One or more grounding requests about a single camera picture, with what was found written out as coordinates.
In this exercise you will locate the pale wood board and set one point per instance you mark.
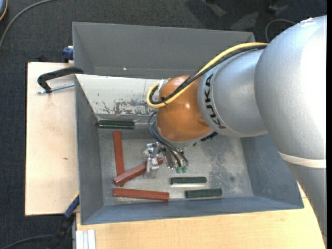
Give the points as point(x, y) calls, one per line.
point(52, 144)

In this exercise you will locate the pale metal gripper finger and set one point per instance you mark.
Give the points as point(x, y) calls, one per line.
point(153, 168)
point(151, 149)

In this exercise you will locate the red-brown block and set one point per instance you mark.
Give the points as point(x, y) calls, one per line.
point(129, 175)
point(141, 194)
point(118, 152)

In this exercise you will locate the grey metal bin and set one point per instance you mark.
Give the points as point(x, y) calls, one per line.
point(160, 48)

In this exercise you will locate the dark green flat block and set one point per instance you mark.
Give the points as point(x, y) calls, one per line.
point(203, 193)
point(116, 124)
point(188, 180)

